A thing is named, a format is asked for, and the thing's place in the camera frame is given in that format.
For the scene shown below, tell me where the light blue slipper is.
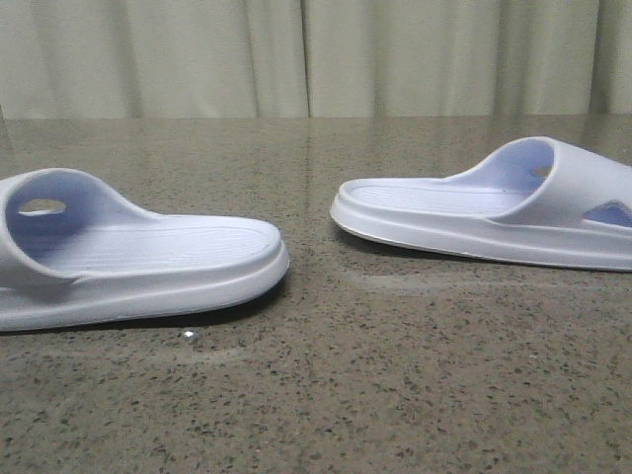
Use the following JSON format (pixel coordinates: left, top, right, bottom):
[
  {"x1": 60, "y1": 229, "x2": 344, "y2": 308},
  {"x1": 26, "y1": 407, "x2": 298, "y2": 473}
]
[
  {"x1": 331, "y1": 136, "x2": 631, "y2": 271},
  {"x1": 1, "y1": 168, "x2": 289, "y2": 331}
]

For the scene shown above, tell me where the pale green curtain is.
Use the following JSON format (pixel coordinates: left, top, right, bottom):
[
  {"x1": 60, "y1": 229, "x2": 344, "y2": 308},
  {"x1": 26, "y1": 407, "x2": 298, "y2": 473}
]
[{"x1": 1, "y1": 1, "x2": 631, "y2": 119}]

